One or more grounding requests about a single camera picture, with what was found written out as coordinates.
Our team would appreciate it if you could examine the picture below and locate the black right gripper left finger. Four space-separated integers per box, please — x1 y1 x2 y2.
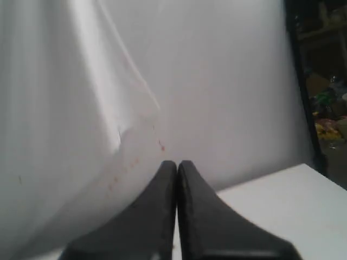
61 161 177 259

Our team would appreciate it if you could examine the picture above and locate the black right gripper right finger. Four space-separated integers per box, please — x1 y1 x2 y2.
177 160 301 259

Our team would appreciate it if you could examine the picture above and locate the yellow toy clutter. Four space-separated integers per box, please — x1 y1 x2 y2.
310 87 346 149

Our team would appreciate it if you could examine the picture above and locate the black vertical frame post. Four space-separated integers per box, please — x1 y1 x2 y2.
284 1 328 177

